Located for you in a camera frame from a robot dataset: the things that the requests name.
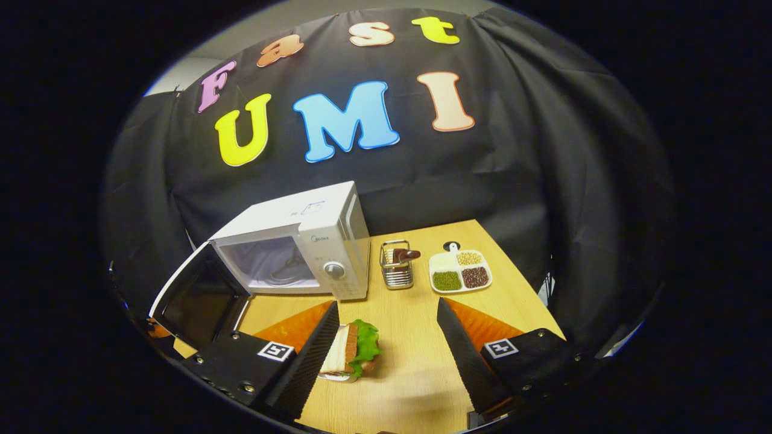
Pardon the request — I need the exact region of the small white tray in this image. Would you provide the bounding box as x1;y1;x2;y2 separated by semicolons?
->
318;324;362;383

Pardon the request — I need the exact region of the black backdrop cloth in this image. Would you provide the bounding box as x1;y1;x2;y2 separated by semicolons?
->
100;6;676;362

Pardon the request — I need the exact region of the metal wire basket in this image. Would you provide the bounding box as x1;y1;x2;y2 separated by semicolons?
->
379;240;417;290

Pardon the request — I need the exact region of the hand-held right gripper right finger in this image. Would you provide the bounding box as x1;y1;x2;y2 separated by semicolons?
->
437;297;598;417

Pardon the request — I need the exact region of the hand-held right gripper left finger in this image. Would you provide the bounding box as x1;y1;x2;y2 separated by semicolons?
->
181;300;340;421

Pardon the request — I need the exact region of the white microwave oven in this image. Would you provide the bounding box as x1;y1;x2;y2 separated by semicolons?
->
149;181;372;350

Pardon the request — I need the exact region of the white divided dish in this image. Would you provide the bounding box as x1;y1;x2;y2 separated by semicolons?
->
429;241;493;294

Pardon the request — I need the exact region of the sandwich with green lettuce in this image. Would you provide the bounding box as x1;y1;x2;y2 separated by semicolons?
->
320;319;382;382

